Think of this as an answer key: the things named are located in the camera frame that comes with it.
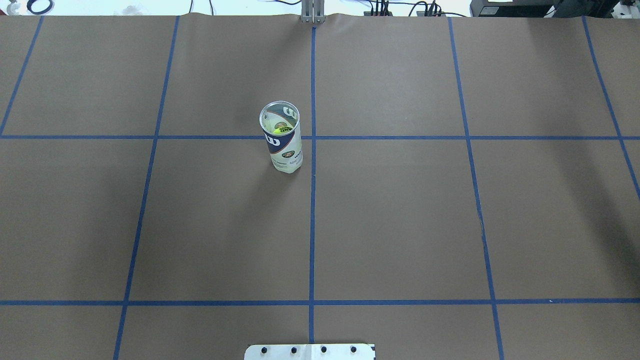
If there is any yellow Roland Garros tennis ball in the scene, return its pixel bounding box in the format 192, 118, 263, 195
272, 121, 293, 136

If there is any clear tennis ball can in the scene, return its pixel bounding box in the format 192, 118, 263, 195
259, 100, 304, 174

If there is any far grey USB hub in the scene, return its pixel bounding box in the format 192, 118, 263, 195
363, 0, 393, 17

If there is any grey usb hub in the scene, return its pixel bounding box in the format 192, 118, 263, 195
363, 0, 393, 17
410, 0, 445, 18

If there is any near grey USB hub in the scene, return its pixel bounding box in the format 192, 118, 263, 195
410, 0, 445, 18

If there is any black mini computer box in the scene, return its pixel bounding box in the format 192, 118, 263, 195
469, 0, 555, 18

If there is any crumpled clear plastic wrapper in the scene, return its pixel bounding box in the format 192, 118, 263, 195
121, 4, 147, 16

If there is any aluminium frame post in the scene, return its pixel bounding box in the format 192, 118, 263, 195
301, 0, 326, 25

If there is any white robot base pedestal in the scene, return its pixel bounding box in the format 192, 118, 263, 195
243, 342, 377, 360

